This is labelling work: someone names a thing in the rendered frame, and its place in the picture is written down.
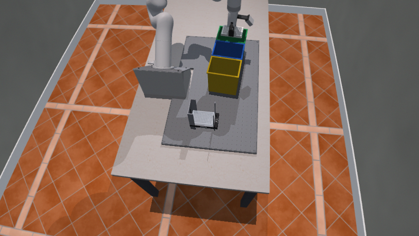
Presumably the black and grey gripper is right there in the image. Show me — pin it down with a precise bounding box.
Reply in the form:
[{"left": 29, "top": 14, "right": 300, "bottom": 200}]
[{"left": 227, "top": 9, "right": 240, "bottom": 37}]

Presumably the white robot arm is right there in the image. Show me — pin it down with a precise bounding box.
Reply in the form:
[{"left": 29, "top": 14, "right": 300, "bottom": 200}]
[{"left": 146, "top": 0, "right": 254, "bottom": 69}]

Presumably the green bin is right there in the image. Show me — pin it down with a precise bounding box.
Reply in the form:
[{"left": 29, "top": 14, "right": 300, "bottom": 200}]
[{"left": 216, "top": 25, "right": 248, "bottom": 44}]

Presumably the yellow open-top bin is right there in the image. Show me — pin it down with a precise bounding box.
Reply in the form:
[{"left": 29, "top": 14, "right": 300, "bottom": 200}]
[{"left": 206, "top": 55, "right": 242, "bottom": 96}]

